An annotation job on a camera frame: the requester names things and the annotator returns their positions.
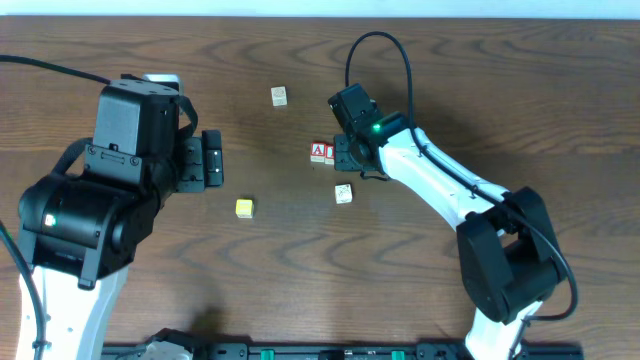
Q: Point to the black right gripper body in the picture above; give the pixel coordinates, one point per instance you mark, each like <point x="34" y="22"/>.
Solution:
<point x="341" y="153"/>

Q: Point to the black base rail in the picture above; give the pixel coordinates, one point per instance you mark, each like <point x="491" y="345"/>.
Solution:
<point x="420" y="351"/>

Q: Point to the yellow-edged picture wooden block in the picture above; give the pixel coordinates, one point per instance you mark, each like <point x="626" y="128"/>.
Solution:
<point x="279" y="96"/>

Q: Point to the plain picture wooden block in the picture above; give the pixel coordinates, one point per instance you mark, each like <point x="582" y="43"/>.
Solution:
<point x="343" y="194"/>

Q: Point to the yellow letter B wooden block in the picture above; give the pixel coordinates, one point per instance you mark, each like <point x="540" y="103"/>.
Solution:
<point x="244" y="208"/>

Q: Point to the red letter A wooden block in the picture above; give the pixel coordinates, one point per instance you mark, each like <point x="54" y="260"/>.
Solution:
<point x="318" y="152"/>

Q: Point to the red letter I wooden block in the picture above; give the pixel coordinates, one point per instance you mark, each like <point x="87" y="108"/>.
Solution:
<point x="329" y="155"/>

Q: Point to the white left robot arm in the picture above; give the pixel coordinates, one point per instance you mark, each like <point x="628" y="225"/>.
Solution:
<point x="80" y="225"/>

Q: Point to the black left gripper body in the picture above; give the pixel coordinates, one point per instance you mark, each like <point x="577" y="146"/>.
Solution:
<point x="198" y="164"/>

